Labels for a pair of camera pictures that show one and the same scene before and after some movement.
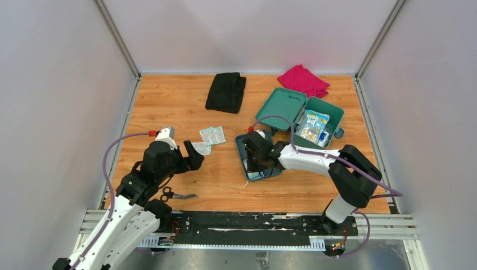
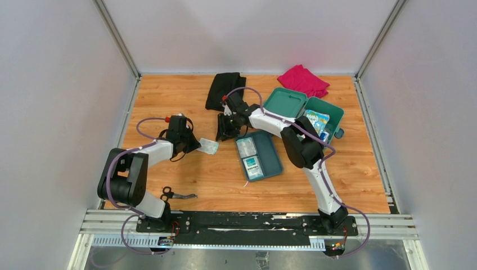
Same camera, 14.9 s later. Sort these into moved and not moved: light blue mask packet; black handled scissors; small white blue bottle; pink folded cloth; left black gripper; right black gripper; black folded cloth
Moved: left black gripper; right black gripper
Not moved: pink folded cloth; black handled scissors; small white blue bottle; black folded cloth; light blue mask packet
